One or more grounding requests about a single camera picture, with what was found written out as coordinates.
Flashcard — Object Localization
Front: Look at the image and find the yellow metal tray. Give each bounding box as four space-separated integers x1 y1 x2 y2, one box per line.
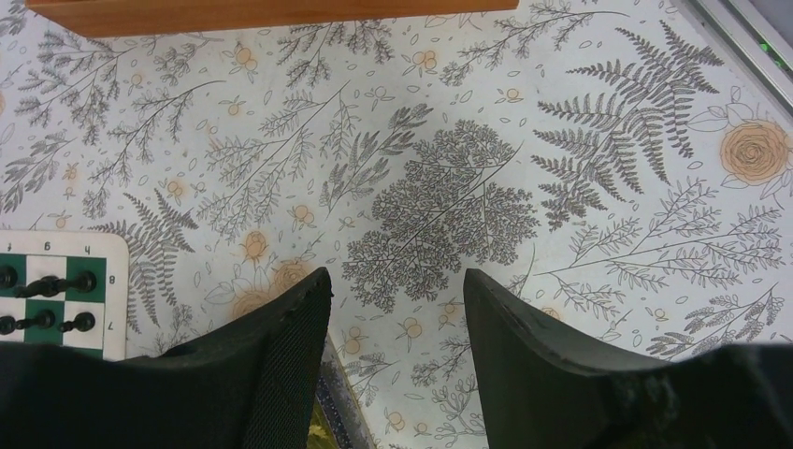
307 336 376 449

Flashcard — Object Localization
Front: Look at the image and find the black knight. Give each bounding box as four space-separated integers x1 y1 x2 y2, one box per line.
0 265 19 289

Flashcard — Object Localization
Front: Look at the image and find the floral patterned tablecloth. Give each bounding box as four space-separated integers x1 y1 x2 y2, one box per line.
1 1 792 448

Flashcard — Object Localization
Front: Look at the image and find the orange compartment organizer box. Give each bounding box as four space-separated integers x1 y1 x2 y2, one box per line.
24 0 519 37

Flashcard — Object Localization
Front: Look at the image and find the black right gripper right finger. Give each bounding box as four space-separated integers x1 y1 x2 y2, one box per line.
463 268 792 448

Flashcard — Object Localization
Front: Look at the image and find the aluminium frame post right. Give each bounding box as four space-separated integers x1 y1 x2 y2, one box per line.
674 0 792 117

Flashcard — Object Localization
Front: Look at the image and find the green white chess board mat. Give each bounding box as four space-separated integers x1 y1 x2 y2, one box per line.
1 230 130 361

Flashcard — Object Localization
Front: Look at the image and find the black pawn h7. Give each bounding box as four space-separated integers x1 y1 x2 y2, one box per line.
58 312 96 333

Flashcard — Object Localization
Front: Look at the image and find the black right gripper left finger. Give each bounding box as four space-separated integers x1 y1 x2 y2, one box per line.
1 268 332 448

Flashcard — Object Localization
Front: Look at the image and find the black rook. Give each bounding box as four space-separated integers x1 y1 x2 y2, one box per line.
14 271 97 298

